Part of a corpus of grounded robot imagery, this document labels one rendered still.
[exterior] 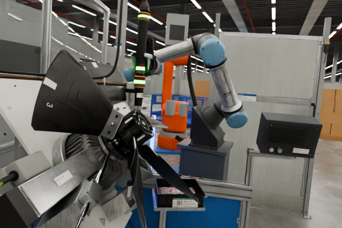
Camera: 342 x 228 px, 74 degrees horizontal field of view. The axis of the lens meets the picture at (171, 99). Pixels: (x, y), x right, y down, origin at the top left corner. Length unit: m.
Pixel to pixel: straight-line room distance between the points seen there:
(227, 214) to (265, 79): 1.72
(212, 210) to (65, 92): 1.04
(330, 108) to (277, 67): 6.06
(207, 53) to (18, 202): 0.87
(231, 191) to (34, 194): 1.00
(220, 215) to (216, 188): 0.16
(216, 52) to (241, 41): 1.66
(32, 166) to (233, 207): 1.05
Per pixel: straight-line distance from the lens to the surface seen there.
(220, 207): 1.39
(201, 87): 8.88
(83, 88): 0.67
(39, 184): 0.59
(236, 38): 2.74
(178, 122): 4.66
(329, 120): 8.78
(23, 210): 0.55
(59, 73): 0.63
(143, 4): 0.93
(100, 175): 0.68
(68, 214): 0.63
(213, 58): 1.09
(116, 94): 0.89
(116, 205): 0.87
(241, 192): 1.35
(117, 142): 0.80
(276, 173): 2.97
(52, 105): 0.61
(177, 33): 4.76
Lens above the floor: 1.37
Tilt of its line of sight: 4 degrees down
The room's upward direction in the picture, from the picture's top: 4 degrees clockwise
